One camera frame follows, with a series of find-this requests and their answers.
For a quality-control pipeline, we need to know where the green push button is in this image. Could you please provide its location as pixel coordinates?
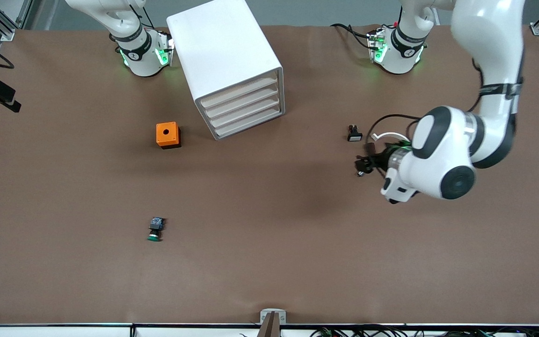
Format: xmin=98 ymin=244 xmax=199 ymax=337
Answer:
xmin=147 ymin=217 xmax=166 ymax=242

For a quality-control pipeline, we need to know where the white curved clip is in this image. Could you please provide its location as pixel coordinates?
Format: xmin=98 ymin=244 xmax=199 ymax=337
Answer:
xmin=371 ymin=132 xmax=411 ymax=143

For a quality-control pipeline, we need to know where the brown table cover sheet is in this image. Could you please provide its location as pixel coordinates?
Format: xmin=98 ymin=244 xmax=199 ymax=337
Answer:
xmin=0 ymin=23 xmax=539 ymax=326

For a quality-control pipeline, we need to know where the orange box with hole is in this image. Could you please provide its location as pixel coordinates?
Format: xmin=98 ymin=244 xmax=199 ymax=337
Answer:
xmin=156 ymin=122 xmax=182 ymax=149

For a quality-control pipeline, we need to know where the black arm base cable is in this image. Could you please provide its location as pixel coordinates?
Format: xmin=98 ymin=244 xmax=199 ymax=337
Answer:
xmin=330 ymin=22 xmax=374 ymax=50

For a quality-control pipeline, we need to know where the black cable bundle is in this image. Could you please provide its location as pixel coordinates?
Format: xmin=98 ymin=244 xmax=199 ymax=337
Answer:
xmin=312 ymin=325 xmax=539 ymax=337

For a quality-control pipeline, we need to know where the grey table edge bracket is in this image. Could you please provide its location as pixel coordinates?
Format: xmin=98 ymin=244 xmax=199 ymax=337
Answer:
xmin=260 ymin=308 xmax=287 ymax=325

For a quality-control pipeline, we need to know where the brown post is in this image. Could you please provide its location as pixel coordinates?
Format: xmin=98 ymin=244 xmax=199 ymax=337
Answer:
xmin=256 ymin=312 xmax=282 ymax=337

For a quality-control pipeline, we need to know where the white table edge rail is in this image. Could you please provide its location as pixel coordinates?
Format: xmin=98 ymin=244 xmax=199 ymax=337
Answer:
xmin=0 ymin=323 xmax=539 ymax=337

